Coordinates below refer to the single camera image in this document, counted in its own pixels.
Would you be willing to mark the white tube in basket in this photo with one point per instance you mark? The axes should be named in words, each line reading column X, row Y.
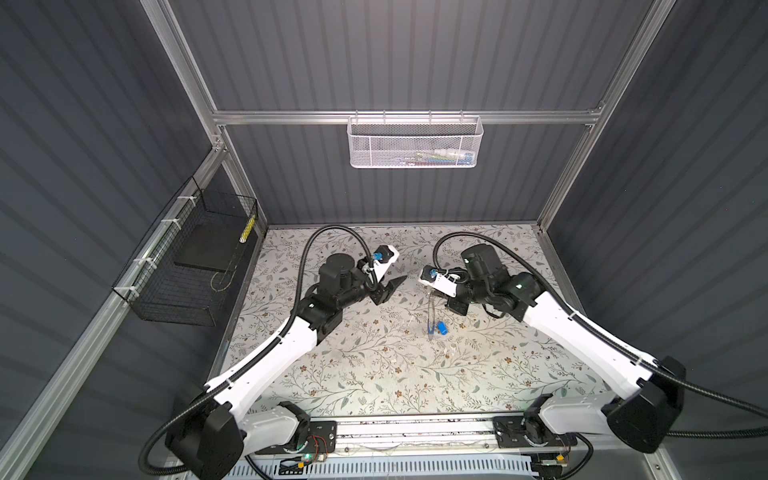
column 456, row 156

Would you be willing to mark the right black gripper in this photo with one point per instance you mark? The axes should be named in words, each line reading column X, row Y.
column 455, row 306

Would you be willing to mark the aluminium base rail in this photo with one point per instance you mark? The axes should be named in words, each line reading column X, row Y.
column 414, row 435

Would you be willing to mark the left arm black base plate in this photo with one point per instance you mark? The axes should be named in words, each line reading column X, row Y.
column 314, row 437

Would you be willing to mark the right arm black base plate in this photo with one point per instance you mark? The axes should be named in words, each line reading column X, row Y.
column 519, row 431

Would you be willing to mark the white perforated vent strip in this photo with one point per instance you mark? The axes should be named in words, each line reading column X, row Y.
column 393, row 467

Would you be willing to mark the black wire basket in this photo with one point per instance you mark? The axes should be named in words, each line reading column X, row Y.
column 157, row 290

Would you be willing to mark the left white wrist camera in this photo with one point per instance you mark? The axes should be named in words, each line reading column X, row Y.
column 383, row 258

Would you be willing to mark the black foam pad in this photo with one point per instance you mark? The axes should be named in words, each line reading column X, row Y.
column 209, row 248

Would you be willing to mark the yellow marker pen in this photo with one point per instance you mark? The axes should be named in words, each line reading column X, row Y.
column 248, row 228

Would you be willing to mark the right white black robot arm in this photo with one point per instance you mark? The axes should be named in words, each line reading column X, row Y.
column 642, row 402

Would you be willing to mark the white wire mesh basket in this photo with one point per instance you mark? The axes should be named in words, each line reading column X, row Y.
column 408, row 142

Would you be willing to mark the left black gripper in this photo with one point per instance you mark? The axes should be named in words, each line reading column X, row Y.
column 380, row 293

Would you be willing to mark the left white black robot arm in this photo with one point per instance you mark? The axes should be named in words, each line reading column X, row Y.
column 342, row 282

